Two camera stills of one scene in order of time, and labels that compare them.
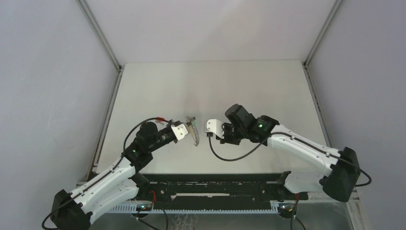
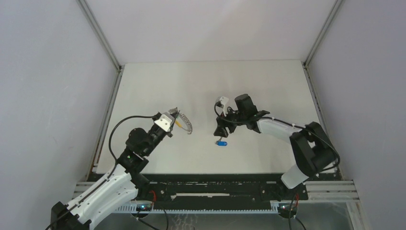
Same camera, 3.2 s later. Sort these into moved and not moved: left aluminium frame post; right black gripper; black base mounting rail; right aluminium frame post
Moved: right black gripper
Not moved: right aluminium frame post; black base mounting rail; left aluminium frame post
